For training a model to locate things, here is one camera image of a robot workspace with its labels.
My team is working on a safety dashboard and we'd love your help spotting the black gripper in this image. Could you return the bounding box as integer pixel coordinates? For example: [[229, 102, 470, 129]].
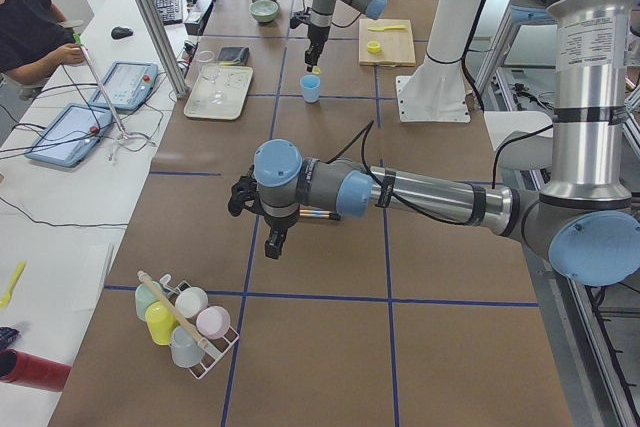
[[264, 224, 288, 260], [305, 39, 323, 68]]

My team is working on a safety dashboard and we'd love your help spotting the steel handle utensil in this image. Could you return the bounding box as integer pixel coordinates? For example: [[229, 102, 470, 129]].
[[299, 209, 341, 221]]

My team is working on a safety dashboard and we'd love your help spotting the blue cup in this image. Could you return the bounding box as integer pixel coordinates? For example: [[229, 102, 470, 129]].
[[299, 74, 321, 103]]

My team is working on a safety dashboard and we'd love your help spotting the white plastic cup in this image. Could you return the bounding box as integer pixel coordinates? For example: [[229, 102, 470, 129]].
[[175, 287, 208, 319]]

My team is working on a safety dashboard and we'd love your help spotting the pink plastic cup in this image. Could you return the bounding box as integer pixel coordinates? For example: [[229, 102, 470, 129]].
[[196, 306, 231, 340]]

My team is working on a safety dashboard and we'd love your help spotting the green plastic cup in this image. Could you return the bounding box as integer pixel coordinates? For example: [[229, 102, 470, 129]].
[[134, 283, 157, 321]]

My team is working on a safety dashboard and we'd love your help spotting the yellow plastic cup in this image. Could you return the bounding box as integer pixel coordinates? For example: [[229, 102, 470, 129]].
[[144, 301, 179, 346]]

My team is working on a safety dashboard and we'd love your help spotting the grey-blue plastic cup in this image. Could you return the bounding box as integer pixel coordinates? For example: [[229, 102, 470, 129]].
[[170, 326, 204, 368]]

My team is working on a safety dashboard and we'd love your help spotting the green ceramic bowl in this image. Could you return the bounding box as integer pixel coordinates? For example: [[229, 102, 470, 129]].
[[249, 0, 279, 24]]

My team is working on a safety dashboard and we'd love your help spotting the yellow plastic knife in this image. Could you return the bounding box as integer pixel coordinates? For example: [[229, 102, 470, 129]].
[[367, 24, 407, 32]]

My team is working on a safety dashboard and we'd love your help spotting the dark folded cloth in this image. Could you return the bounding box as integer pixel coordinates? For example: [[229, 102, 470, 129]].
[[218, 46, 250, 66]]

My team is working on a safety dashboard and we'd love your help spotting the wooden cutting board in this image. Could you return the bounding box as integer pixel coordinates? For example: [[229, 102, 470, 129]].
[[359, 19, 416, 67]]

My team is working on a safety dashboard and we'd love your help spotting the wine glass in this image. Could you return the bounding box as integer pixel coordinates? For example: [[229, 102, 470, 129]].
[[195, 50, 225, 105]]

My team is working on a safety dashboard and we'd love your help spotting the beige tray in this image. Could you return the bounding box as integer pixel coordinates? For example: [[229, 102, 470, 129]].
[[183, 63, 253, 121]]

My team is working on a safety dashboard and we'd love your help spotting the black keyboard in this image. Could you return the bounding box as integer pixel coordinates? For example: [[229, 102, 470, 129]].
[[154, 0, 183, 25]]

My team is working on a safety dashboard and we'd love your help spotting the metal stick with stand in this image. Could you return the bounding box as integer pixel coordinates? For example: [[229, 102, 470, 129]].
[[72, 33, 152, 145]]

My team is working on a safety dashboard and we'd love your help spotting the upper blue teach pendant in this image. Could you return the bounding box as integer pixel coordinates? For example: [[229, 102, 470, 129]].
[[102, 61, 159, 113]]

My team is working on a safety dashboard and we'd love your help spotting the blue teach pendant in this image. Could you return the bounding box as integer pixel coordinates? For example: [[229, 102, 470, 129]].
[[25, 104, 113, 168], [102, 61, 159, 113]]

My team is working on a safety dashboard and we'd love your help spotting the black computer mouse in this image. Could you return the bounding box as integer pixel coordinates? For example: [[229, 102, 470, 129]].
[[110, 26, 134, 40]]

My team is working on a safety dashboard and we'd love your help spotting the lower blue teach pendant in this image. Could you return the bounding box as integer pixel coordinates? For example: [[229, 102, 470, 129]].
[[25, 104, 113, 168]]

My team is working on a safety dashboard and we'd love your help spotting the white chair seat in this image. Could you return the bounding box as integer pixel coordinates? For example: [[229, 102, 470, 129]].
[[484, 111, 553, 170]]

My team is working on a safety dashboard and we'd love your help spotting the seated person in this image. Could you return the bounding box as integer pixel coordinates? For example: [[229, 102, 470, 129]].
[[1, 0, 85, 85]]

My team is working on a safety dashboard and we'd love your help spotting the yellow plastic fork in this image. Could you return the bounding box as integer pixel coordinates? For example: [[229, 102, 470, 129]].
[[0, 261, 26, 309]]

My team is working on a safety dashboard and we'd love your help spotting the red cylinder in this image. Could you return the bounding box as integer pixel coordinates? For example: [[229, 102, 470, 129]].
[[1, 349, 71, 392]]

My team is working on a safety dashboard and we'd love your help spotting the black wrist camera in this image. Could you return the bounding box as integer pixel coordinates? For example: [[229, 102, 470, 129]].
[[228, 175, 263, 217]]

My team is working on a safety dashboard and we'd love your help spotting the white wire cup rack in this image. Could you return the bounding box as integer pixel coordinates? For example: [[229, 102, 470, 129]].
[[159, 274, 239, 380]]

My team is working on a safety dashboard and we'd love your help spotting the aluminium frame post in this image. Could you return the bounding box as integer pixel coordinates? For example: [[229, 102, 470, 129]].
[[135, 0, 189, 99]]

